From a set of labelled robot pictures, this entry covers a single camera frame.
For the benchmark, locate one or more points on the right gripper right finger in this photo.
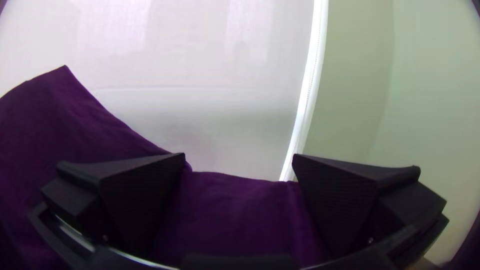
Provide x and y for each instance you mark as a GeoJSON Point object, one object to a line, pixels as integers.
{"type": "Point", "coordinates": [337, 202]}

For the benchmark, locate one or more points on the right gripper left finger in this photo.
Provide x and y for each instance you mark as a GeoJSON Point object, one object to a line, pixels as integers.
{"type": "Point", "coordinates": [138, 198]}

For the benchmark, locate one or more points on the pile of folded clothes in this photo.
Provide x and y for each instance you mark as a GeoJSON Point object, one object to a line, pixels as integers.
{"type": "Point", "coordinates": [67, 135]}

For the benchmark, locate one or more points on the white light tube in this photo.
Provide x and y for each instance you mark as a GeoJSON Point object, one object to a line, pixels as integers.
{"type": "Point", "coordinates": [313, 75]}

